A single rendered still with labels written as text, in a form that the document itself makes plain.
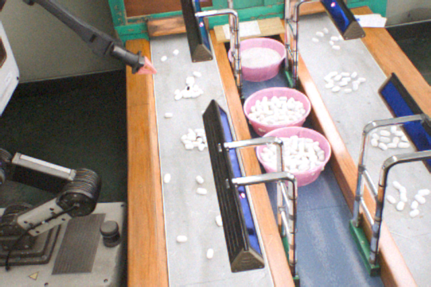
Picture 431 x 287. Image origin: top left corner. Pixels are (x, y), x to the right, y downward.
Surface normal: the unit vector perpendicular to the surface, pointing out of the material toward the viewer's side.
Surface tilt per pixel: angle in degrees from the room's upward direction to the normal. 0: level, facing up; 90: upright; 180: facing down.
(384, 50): 0
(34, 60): 90
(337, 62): 0
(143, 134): 0
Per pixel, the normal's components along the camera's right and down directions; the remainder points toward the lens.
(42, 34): 0.14, 0.61
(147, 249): -0.09, -0.77
